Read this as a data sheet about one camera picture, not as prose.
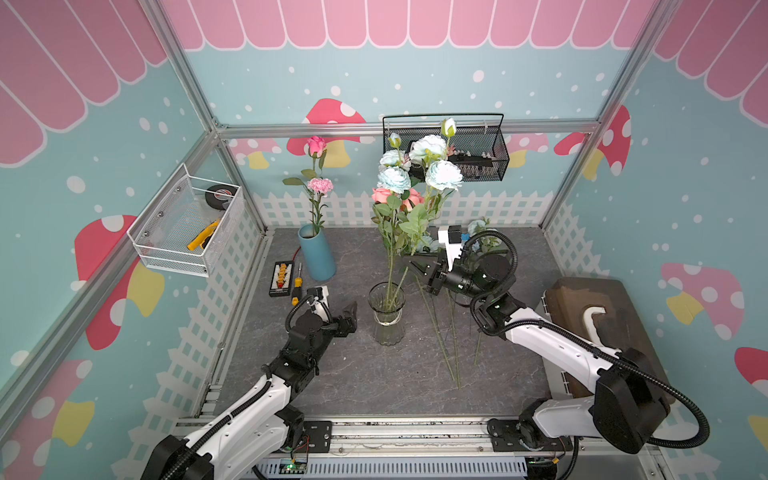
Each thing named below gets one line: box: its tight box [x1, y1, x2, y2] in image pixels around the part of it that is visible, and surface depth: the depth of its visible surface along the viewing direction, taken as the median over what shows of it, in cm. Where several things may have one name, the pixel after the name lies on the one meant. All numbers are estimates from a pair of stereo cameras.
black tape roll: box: [204, 184, 237, 211], surface depth 82 cm
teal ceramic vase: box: [298, 223, 337, 282], surface depth 97 cm
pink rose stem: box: [282, 135, 327, 236], surface depth 85 cm
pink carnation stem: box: [307, 178, 334, 235], surface depth 85 cm
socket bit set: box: [447, 150, 509, 177], surface depth 91 cm
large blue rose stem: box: [396, 118, 464, 289], surface depth 56 cm
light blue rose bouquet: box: [372, 133, 428, 309], surface depth 66 cm
